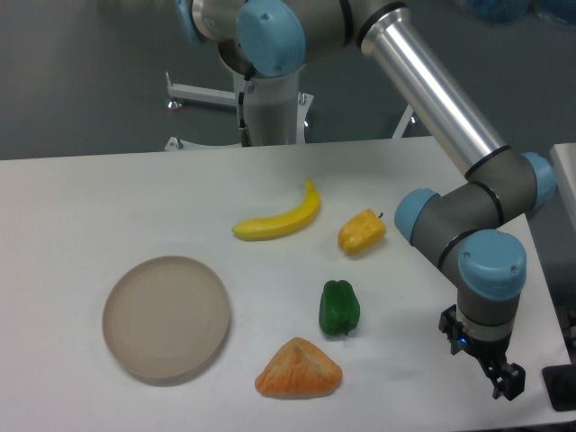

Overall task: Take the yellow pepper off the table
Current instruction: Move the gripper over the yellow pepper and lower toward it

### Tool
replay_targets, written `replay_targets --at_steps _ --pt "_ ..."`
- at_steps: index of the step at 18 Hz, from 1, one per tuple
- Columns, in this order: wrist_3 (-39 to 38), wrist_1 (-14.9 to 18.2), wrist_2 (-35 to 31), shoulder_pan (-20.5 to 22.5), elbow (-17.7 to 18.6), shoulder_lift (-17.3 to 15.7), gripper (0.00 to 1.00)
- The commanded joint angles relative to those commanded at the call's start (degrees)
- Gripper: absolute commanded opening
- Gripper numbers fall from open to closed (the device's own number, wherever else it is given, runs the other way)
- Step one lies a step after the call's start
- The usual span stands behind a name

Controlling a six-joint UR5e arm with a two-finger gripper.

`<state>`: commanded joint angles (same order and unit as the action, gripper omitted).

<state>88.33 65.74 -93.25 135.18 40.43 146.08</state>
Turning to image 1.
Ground black device at right edge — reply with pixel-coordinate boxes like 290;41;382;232
542;364;575;412

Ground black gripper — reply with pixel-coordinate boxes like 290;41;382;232
438;304;526;401

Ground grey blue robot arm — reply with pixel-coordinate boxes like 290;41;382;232
175;1;556;400

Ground beige round plate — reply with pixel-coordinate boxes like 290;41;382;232
102;256;231;383

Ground green pepper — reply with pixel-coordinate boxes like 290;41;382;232
319;280;361;337

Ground yellow pepper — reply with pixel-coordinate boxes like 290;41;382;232
337;209;387;256

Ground orange bread triangle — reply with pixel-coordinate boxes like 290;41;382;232
255;337;343;399

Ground yellow banana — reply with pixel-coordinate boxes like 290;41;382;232
231;179;320;241

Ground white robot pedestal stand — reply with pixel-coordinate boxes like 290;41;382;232
165;71;314;148

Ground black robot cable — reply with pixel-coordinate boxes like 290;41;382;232
237;62;257;148

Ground blue object top right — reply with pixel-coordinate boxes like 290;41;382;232
463;0;576;31

